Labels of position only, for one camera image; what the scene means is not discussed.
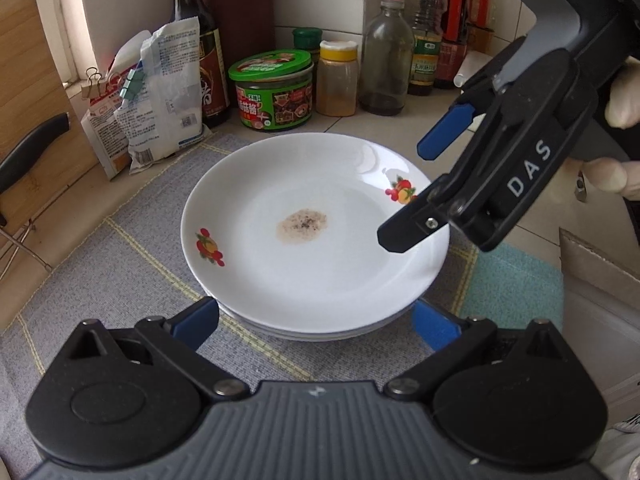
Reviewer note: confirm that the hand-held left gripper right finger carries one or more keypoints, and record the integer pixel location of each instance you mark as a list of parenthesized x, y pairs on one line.
[(432, 325)]

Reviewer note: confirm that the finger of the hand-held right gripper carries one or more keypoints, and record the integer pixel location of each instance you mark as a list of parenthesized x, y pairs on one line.
[(440, 132), (405, 232)]

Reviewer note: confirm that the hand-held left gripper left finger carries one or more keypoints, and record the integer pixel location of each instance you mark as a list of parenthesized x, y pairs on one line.
[(195, 322)]

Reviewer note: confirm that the person's right hand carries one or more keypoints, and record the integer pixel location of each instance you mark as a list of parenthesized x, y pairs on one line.
[(625, 100)]

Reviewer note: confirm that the white plastic box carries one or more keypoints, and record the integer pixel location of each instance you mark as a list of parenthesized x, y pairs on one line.
[(472, 72)]

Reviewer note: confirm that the teal printed towel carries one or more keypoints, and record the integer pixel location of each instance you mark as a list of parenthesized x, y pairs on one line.
[(510, 285)]

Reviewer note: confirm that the red capped glass bottle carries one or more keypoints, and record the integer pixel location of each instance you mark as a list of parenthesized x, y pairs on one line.
[(385, 60)]

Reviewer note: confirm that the grey woven table mat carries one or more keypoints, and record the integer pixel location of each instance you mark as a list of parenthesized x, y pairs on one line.
[(100, 285)]

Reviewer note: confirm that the yellow lidded spice jar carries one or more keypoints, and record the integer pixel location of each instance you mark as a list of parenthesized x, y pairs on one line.
[(337, 85)]

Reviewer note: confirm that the green capped bottle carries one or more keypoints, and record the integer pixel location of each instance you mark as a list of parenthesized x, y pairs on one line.
[(306, 40)]

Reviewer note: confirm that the green lidded sauce jar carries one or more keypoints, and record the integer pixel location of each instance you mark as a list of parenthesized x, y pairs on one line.
[(270, 105)]

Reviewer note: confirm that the red white food bag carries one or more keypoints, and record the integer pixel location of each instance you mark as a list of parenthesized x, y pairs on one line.
[(100, 135)]

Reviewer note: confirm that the white blue food bag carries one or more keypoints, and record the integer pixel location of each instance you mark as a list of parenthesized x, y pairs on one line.
[(170, 110)]

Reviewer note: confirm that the person's off-white clothing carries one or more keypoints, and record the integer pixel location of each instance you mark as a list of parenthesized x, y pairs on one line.
[(622, 450)]

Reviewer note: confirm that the green binder clip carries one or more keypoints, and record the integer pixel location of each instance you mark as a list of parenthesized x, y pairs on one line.
[(132, 92), (136, 76)]

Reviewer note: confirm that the dark soy sauce bottle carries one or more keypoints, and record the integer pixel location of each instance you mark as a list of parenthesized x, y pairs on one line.
[(210, 70)]

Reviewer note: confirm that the metal binder clip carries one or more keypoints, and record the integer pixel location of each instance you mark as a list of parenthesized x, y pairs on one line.
[(90, 91)]

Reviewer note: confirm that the wooden cutting board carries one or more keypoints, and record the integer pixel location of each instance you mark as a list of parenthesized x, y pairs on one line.
[(45, 60)]

